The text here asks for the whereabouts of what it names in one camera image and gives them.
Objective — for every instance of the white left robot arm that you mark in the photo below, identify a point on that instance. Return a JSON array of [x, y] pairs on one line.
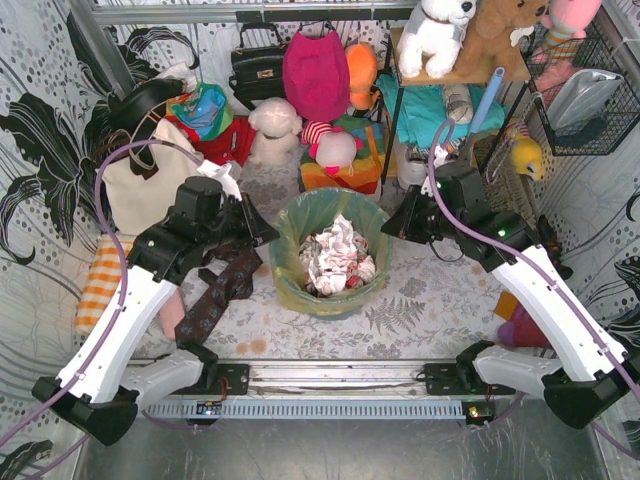
[[95, 391]]

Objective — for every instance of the black hat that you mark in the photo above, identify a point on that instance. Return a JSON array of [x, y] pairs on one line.
[[128, 112]]

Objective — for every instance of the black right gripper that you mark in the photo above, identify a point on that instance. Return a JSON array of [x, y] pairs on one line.
[[415, 215]]

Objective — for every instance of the orange checked towel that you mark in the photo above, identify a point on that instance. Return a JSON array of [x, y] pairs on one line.
[[102, 281]]

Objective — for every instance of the pink cloth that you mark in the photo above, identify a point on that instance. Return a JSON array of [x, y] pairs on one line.
[[171, 314]]

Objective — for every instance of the white plush lamb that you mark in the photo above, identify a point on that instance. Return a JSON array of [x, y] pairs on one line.
[[277, 125]]

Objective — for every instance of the dark floral necktie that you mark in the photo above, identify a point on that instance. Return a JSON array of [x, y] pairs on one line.
[[235, 282]]

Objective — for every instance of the white roll container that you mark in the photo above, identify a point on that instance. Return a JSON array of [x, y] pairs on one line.
[[412, 166]]

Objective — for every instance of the teal plastic trash bin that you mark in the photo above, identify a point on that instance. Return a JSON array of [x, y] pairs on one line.
[[310, 213]]

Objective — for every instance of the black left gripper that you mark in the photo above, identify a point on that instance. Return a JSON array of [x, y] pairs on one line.
[[251, 220]]

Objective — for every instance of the brown teddy bear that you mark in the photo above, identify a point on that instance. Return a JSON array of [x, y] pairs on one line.
[[488, 35]]

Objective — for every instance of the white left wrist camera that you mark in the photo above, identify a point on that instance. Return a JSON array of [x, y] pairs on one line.
[[222, 174]]

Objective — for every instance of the silver foil pouch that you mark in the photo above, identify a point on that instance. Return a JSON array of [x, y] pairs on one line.
[[582, 96]]

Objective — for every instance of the pink plush toy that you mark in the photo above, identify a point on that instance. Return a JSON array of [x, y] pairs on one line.
[[566, 23]]

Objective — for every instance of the black wire basket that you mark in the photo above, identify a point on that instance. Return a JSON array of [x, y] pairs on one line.
[[601, 134]]

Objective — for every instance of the magenta fuzzy bag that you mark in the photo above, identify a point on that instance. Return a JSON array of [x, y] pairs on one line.
[[316, 76]]

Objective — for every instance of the teal folded cloth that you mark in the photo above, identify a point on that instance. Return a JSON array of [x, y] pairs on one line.
[[423, 111]]

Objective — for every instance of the black leather handbag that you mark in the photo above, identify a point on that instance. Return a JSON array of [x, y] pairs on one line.
[[258, 72]]

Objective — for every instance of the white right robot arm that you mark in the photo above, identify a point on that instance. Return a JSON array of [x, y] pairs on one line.
[[590, 372]]

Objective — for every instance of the crumpled white paper trash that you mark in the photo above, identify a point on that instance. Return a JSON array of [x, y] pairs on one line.
[[336, 259]]

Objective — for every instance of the colourful silk scarf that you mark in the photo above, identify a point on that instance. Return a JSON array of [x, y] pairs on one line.
[[203, 114]]

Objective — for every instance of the cream canvas tote bag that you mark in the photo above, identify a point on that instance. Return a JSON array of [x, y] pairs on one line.
[[137, 203]]

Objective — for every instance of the yellow plastic trash bag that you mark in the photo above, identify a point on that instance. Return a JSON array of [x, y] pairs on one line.
[[331, 257]]

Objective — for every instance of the yellow plush duck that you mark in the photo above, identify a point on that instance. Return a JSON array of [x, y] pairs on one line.
[[525, 153]]

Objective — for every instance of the white plush dog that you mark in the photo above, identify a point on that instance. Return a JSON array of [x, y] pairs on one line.
[[432, 37]]

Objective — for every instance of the black metal shelf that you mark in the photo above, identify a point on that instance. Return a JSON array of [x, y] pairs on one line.
[[395, 110]]

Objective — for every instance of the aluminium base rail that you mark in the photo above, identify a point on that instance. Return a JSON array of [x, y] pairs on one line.
[[349, 389]]

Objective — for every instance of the orange plush toy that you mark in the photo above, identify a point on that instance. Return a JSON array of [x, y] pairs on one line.
[[362, 65]]

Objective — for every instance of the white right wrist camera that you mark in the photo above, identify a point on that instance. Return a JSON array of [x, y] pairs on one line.
[[439, 158]]

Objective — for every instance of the purple orange sock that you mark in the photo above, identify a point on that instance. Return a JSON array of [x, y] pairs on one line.
[[519, 329]]

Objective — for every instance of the pink striped plush doll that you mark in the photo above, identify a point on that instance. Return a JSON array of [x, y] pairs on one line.
[[331, 147]]

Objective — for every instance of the red garment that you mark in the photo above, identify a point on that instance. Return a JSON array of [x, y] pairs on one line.
[[232, 146]]

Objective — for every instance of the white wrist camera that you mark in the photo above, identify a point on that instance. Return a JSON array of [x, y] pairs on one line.
[[222, 174], [439, 158]]

